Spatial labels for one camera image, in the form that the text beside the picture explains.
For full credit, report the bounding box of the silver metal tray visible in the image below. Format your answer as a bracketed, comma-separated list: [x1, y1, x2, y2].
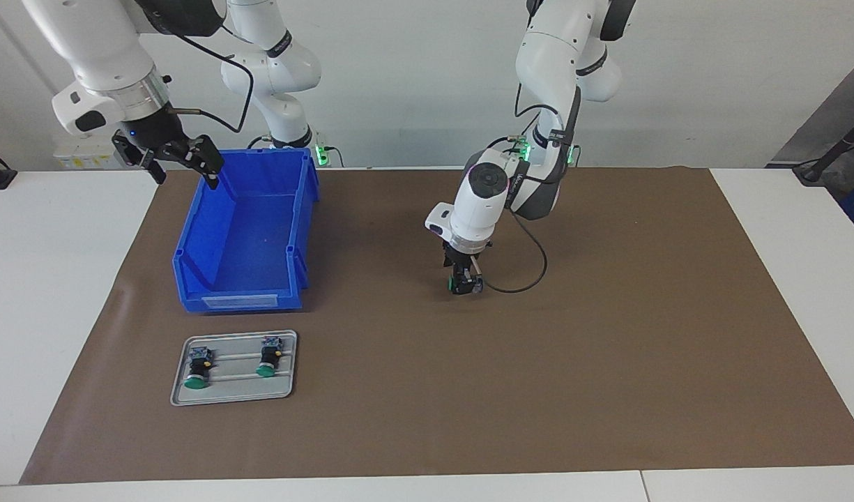
[170, 330, 298, 406]

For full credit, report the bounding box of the black stand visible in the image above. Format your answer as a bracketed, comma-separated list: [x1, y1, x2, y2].
[793, 112, 854, 185]

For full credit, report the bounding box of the brown paper table mat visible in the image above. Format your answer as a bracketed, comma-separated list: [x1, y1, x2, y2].
[19, 167, 854, 485]

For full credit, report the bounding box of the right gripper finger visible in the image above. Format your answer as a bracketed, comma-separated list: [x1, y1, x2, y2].
[113, 136, 167, 185]
[179, 135, 225, 190]

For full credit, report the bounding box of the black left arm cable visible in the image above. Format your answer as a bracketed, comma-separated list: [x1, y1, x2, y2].
[481, 84, 581, 294]

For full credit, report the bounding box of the blue plastic storage bin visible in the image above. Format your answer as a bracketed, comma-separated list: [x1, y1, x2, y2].
[172, 148, 321, 312]

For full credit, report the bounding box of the white wall socket box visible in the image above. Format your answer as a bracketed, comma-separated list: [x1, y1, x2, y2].
[54, 136, 131, 170]

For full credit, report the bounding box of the white wall conduit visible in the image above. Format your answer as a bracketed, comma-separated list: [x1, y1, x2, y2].
[0, 0, 56, 90]

